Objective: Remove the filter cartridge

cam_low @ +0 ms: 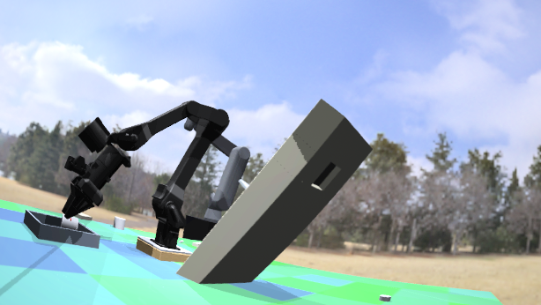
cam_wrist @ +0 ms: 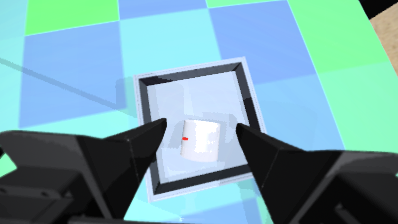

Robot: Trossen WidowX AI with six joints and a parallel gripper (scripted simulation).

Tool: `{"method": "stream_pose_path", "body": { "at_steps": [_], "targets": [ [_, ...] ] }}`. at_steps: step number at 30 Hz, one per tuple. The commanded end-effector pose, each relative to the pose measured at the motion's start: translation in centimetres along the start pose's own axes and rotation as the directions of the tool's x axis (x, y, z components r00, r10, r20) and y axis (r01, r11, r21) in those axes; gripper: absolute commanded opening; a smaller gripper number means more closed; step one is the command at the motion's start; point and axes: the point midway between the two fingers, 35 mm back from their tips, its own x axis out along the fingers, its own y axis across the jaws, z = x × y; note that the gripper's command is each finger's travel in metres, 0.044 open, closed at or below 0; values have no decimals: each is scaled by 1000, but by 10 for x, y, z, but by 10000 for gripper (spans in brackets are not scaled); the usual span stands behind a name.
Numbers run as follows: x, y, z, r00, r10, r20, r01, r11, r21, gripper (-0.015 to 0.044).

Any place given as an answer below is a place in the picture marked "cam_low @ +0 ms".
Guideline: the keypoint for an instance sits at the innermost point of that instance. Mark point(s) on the white cylinder with two slots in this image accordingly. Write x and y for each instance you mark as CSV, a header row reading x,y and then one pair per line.
x,y
71,223

